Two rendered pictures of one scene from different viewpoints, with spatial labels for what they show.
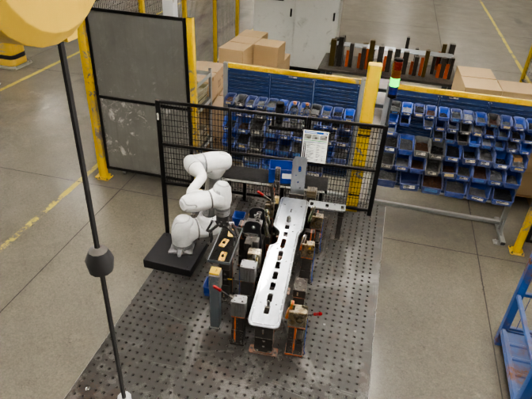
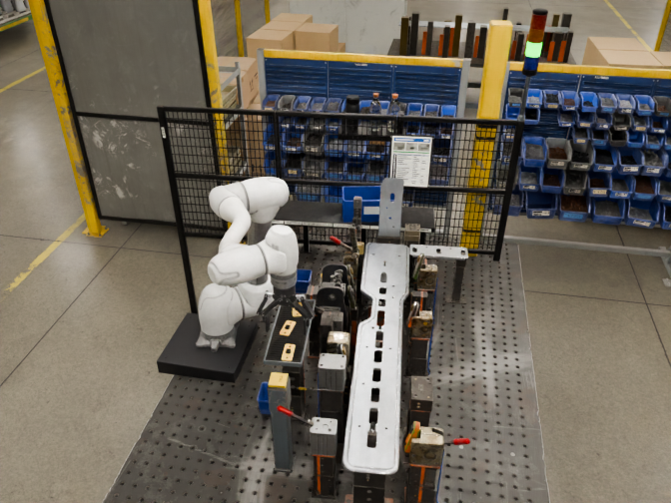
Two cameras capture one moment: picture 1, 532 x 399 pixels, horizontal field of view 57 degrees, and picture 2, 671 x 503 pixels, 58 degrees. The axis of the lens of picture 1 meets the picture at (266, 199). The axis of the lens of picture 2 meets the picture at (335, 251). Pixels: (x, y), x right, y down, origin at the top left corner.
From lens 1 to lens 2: 0.82 m
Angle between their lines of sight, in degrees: 2
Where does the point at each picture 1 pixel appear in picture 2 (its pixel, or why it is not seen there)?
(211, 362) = not seen: outside the picture
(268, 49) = (316, 36)
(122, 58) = (105, 54)
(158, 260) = (181, 359)
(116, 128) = (107, 160)
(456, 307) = (633, 386)
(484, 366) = not seen: outside the picture
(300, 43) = (355, 29)
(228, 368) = not seen: outside the picture
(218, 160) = (268, 192)
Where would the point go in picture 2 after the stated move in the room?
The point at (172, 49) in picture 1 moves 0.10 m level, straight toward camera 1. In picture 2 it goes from (179, 33) to (179, 37)
